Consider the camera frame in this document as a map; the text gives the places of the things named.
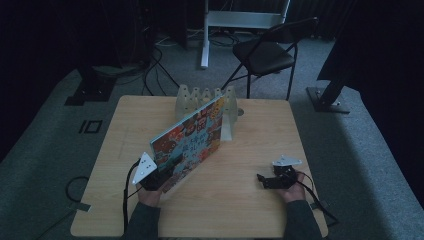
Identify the colourful cartoon picture book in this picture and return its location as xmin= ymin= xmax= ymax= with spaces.
xmin=148 ymin=95 xmax=225 ymax=194

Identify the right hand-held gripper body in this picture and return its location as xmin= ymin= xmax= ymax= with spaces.
xmin=266 ymin=154 xmax=304 ymax=191

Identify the person's right hand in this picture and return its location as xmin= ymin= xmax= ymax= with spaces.
xmin=274 ymin=170 xmax=307 ymax=204

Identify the black floor cable bundle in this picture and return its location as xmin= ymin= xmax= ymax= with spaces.
xmin=141 ymin=46 xmax=181 ymax=97

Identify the black folding chair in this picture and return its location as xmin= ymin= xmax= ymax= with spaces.
xmin=221 ymin=16 xmax=320 ymax=101

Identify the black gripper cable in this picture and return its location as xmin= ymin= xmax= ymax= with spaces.
xmin=122 ymin=159 xmax=142 ymax=232
xmin=295 ymin=170 xmax=340 ymax=228

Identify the white metal desk frame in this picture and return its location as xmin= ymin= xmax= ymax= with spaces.
xmin=200 ymin=0 xmax=292 ymax=70

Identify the person's left hand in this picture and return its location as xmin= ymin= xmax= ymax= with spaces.
xmin=135 ymin=184 xmax=165 ymax=209

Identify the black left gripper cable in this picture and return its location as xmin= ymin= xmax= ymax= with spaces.
xmin=122 ymin=159 xmax=142 ymax=232

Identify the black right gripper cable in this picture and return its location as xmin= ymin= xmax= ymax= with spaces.
xmin=295 ymin=170 xmax=340 ymax=228

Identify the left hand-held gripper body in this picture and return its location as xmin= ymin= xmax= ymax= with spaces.
xmin=131 ymin=151 xmax=175 ymax=192

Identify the grey tape strip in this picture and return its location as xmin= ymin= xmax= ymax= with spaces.
xmin=69 ymin=201 xmax=92 ymax=213

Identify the dark curtain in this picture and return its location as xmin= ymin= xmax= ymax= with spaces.
xmin=316 ymin=0 xmax=424 ymax=208

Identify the black stand base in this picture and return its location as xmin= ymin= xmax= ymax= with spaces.
xmin=63 ymin=64 xmax=118 ymax=107
xmin=306 ymin=79 xmax=351 ymax=115

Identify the white expandable book stand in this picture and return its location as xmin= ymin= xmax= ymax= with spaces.
xmin=175 ymin=84 xmax=240 ymax=142

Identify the black looped floor cable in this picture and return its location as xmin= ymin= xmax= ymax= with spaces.
xmin=64 ymin=175 xmax=91 ymax=204

